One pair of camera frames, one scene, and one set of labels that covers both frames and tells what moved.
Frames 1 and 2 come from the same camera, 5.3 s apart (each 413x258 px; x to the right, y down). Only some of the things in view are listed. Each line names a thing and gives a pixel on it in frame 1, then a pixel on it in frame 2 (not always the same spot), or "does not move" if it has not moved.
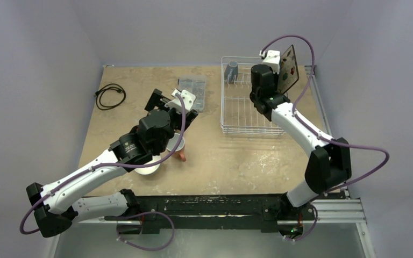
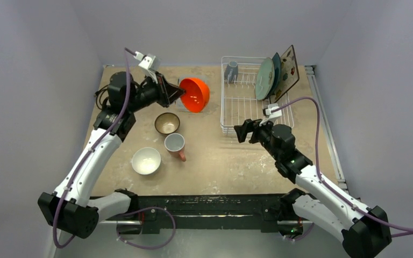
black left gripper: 155,100 to 166,92
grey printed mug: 231,72 does not move
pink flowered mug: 180,149 does not move
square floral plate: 288,72 does not move
